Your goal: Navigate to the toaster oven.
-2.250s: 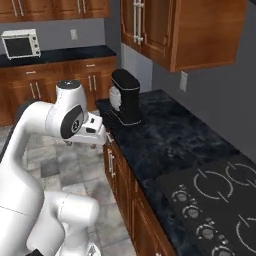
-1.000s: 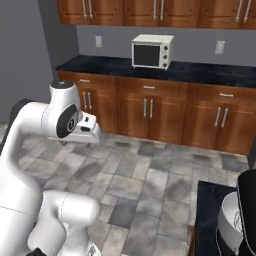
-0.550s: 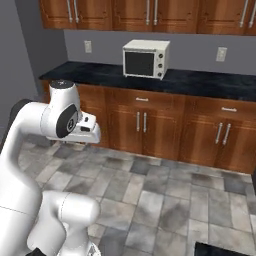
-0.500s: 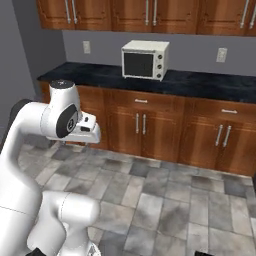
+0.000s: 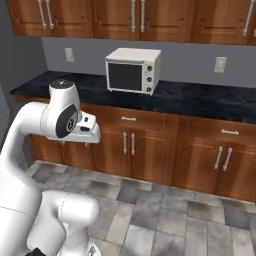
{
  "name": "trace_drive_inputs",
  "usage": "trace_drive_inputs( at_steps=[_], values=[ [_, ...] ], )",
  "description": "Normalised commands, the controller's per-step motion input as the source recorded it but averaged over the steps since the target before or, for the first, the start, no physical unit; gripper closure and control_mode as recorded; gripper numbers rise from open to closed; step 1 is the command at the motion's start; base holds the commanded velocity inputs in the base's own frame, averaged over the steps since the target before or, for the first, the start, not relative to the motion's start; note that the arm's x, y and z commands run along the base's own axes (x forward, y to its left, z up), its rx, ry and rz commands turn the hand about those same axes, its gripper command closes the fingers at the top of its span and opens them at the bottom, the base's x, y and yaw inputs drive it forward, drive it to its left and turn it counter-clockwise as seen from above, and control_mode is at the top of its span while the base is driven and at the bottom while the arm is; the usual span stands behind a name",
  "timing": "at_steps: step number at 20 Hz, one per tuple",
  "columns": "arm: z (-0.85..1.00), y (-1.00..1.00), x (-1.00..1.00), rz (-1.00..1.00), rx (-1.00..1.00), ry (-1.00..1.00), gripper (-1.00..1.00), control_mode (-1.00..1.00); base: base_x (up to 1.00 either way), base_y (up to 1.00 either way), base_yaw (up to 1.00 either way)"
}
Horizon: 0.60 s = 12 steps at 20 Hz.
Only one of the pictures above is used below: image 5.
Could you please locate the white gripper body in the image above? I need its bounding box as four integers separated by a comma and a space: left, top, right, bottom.
46, 121, 102, 146

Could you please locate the white toaster oven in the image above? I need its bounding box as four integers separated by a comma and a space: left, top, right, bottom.
105, 47, 162, 97

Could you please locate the brown base cupboard door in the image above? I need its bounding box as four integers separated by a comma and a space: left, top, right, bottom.
214, 141, 256, 204
29, 133, 95, 172
90, 123, 132, 178
172, 133, 224, 195
129, 127, 178, 186

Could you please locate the brown drawer front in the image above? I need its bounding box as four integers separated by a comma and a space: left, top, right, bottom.
178, 115, 256, 145
79, 103, 180, 133

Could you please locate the silver base cupboard handle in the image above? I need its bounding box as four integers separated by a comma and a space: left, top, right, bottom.
122, 131, 129, 155
222, 146, 234, 173
130, 132, 137, 156
213, 145, 224, 171

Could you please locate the silver drawer handle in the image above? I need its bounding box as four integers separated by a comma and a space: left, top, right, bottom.
220, 128, 241, 136
120, 115, 138, 123

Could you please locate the white wall outlet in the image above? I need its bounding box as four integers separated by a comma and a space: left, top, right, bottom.
213, 56, 228, 74
64, 47, 75, 63

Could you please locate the silver wall cupboard handle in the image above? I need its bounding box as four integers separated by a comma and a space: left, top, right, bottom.
242, 0, 256, 37
139, 0, 147, 34
130, 0, 137, 33
37, 0, 47, 30
45, 0, 55, 30

